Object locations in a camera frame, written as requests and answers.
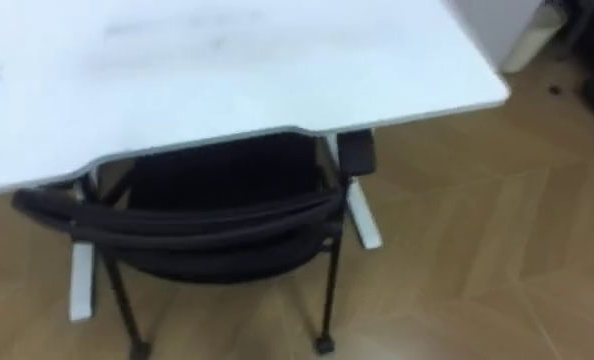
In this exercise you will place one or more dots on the black chair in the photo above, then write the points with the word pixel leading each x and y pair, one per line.
pixel 212 225

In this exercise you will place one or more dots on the white desk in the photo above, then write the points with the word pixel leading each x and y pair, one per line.
pixel 237 65

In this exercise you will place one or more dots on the white cabinet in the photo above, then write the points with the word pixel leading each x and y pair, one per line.
pixel 507 25

